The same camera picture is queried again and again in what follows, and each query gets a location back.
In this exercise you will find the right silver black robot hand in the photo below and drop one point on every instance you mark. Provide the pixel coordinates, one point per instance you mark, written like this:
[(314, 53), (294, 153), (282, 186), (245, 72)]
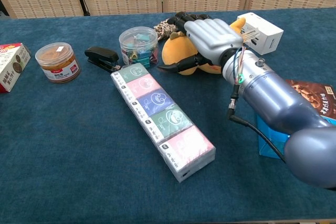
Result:
[(212, 37)]

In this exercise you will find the blue chocolate cookie box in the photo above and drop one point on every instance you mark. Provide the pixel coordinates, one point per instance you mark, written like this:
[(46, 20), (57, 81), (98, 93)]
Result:
[(315, 95)]

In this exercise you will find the clear jar of binder clips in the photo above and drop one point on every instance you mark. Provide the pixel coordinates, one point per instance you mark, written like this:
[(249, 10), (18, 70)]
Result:
[(139, 47)]

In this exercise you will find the blue table mat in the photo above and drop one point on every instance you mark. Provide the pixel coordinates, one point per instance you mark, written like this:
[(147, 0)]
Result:
[(78, 142)]

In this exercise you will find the black stapler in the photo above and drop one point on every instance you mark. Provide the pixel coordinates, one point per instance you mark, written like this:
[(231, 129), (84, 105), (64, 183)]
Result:
[(102, 54)]

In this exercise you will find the large white cardboard box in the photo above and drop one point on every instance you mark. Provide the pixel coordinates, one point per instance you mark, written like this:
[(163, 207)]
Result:
[(267, 35)]

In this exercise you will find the long multicolour tissue pack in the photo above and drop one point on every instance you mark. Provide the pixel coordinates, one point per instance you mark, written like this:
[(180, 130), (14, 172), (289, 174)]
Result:
[(157, 113)]

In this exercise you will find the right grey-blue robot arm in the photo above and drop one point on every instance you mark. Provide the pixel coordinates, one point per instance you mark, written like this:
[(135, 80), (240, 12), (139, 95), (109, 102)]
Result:
[(270, 95)]

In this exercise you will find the clear jar of rubber bands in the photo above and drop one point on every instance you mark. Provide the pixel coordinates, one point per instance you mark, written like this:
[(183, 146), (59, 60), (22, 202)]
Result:
[(59, 64)]

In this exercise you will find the yellow plush dinosaur toy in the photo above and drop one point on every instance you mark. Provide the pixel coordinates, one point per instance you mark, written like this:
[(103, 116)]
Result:
[(178, 51)]

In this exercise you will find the red white biscuit box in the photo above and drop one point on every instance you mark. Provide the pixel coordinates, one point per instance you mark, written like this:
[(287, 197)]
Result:
[(11, 66)]

